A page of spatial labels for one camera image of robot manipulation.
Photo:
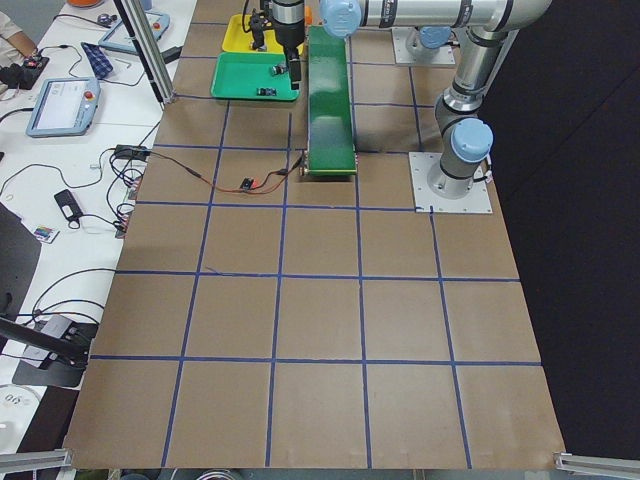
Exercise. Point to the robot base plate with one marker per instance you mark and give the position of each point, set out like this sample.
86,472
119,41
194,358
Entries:
435,192
428,46

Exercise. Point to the aluminium profile post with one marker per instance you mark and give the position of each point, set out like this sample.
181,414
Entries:
137,25

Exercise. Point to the teach pendant near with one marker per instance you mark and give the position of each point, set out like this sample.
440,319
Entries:
64,107

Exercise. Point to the yellow plastic tray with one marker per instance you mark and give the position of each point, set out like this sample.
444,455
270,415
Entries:
236,40

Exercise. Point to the small controller board red LED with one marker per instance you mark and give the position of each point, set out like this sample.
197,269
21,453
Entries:
247,184

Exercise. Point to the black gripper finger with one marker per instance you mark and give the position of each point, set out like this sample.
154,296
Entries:
294,69

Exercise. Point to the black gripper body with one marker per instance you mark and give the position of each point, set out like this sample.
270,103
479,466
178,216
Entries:
289,28

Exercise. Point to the green plastic tray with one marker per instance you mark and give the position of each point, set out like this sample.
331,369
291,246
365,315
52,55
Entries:
237,76

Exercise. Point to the blue plaid cloth mask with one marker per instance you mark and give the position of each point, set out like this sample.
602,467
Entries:
98,61

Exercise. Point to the green conveyor belt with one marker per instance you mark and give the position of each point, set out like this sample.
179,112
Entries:
330,150

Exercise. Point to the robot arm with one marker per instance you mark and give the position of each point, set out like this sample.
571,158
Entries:
421,71
287,20

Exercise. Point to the yellow push button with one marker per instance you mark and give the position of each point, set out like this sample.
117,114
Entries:
255,46

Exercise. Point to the green push button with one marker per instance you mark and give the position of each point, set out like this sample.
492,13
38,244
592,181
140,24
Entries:
278,70
266,92

